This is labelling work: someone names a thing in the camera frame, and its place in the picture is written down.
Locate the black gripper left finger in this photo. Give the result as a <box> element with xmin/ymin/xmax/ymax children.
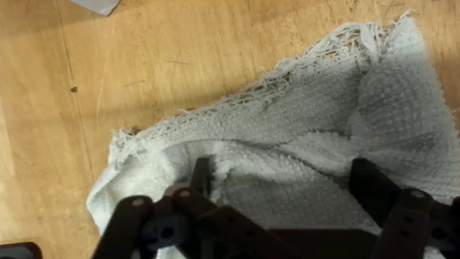
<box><xmin>90</xmin><ymin>157</ymin><xmax>270</xmax><ymax>259</ymax></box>

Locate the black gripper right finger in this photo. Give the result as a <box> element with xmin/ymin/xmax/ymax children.
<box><xmin>348</xmin><ymin>157</ymin><xmax>460</xmax><ymax>259</ymax></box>

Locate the white cloth towel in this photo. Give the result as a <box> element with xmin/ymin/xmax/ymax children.
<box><xmin>85</xmin><ymin>12</ymin><xmax>460</xmax><ymax>259</ymax></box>

